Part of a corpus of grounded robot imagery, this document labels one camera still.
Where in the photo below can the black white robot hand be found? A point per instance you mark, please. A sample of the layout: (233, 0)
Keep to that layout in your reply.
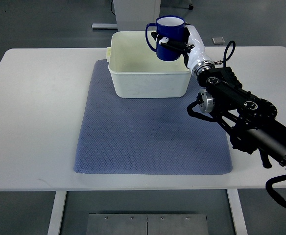
(191, 48)

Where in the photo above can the blue enamel mug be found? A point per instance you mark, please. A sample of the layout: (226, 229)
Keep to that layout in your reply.
(171, 27)

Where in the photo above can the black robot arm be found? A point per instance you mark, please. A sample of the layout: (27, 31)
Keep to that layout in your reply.
(248, 120)

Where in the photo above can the white plastic box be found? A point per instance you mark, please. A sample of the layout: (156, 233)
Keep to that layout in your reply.
(137, 72)

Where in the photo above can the grey floor socket plate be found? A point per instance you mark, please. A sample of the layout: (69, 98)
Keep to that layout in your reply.
(218, 40)

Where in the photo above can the white pillar base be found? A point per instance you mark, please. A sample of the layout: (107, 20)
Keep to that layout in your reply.
(132, 15)

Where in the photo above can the blue quilted mat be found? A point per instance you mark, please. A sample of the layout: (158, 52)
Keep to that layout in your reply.
(153, 136)

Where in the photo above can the right white table leg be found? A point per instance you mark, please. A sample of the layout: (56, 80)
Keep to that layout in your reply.
(236, 211)

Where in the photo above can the white table leg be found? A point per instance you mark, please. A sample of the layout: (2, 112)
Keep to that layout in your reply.
(57, 213)
(236, 211)

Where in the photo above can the left white table leg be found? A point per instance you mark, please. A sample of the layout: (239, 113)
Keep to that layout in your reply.
(57, 213)

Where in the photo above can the metal floor plate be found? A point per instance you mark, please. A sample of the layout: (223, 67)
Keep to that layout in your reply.
(147, 224)

